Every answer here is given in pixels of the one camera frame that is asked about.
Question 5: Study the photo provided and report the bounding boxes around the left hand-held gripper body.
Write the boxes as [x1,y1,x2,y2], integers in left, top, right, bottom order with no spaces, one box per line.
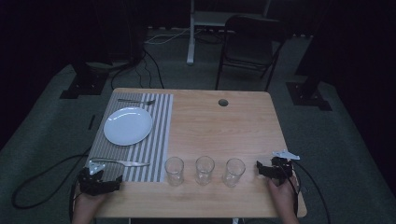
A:
[78,159,110,197]

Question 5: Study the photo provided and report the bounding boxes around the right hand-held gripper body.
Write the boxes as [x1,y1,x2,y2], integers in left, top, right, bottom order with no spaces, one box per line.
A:
[270,149,302,181]

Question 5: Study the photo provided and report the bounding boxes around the person's left hand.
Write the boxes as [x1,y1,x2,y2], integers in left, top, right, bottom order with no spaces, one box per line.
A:
[74,185,108,216]

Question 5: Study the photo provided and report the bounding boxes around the person's right hand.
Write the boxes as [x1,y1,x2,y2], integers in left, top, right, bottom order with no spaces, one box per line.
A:
[267,175,301,213]

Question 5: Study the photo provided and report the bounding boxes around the silver table knife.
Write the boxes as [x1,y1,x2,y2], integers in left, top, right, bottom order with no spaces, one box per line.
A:
[90,157,151,168]

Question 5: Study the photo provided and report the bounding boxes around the clear drinking glass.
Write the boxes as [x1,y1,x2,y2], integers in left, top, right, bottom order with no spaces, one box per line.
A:
[222,157,247,189]
[163,156,185,187]
[194,155,216,187]

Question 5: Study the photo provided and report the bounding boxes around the grey striped placemat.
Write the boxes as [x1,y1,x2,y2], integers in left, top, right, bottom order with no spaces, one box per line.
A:
[85,91,175,183]

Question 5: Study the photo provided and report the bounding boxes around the white round plate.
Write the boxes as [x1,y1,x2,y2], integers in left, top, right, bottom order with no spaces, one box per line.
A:
[103,106,154,147]

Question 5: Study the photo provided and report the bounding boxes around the black stand with base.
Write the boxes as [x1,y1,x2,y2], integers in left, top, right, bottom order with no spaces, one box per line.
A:
[59,0,148,101]
[285,0,396,112]

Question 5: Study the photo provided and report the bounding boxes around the silver fork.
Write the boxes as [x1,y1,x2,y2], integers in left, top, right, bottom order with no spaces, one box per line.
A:
[117,98,157,106]

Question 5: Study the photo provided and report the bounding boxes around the black folding chair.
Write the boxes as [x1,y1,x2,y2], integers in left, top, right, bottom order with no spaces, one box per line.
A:
[214,14,288,92]

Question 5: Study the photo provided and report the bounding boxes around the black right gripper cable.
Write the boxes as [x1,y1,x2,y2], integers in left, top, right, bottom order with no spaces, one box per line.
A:
[291,160,332,224]

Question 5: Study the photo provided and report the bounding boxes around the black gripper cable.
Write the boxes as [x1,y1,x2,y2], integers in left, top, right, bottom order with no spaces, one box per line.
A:
[291,160,332,224]
[10,148,92,210]

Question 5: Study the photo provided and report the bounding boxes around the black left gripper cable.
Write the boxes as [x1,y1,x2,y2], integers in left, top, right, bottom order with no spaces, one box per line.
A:
[10,148,92,210]

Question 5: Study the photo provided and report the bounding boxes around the black floor cables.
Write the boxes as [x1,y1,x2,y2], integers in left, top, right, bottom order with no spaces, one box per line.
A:
[110,48,165,91]

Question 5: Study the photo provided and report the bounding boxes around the white floor cable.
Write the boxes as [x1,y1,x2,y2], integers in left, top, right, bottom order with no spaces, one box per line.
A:
[144,27,204,46]

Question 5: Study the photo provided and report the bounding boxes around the white desk frame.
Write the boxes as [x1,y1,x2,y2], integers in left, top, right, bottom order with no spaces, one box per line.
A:
[186,0,273,65]

